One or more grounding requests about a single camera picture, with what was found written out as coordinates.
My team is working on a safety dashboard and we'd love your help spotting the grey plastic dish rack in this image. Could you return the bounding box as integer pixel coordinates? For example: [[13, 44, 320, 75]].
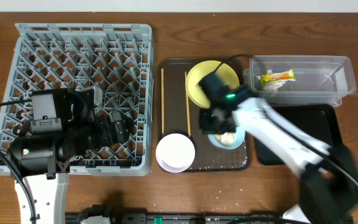
[[0, 23, 155, 176]]

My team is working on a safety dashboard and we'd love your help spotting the clear plastic waste bin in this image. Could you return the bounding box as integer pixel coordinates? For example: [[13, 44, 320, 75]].
[[243, 55, 356, 106]]

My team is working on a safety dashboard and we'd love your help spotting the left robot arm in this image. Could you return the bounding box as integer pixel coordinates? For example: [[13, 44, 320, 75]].
[[0, 88, 134, 223]]

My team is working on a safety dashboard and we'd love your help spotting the light blue bowl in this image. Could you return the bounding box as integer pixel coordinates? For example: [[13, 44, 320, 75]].
[[208, 127, 246, 150]]

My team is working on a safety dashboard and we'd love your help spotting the dark brown serving tray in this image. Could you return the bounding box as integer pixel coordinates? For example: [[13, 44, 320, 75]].
[[158, 57, 252, 172]]

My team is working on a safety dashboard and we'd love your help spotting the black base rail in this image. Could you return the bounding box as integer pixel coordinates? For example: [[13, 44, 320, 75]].
[[65, 205, 283, 224]]

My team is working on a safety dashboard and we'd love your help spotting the black waste tray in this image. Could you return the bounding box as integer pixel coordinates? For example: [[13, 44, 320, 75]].
[[253, 104, 344, 166]]

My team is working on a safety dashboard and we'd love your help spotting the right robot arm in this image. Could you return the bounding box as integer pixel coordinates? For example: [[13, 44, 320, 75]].
[[196, 72, 358, 223]]

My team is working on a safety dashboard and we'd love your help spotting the yellow round plate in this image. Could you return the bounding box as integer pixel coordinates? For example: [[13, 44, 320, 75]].
[[185, 60, 240, 108]]

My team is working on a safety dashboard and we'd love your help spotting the pink white bowl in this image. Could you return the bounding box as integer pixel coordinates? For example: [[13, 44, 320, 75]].
[[155, 133, 195, 173]]

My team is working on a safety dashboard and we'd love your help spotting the green orange snack wrapper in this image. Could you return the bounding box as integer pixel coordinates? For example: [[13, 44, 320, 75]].
[[259, 69, 297, 86]]

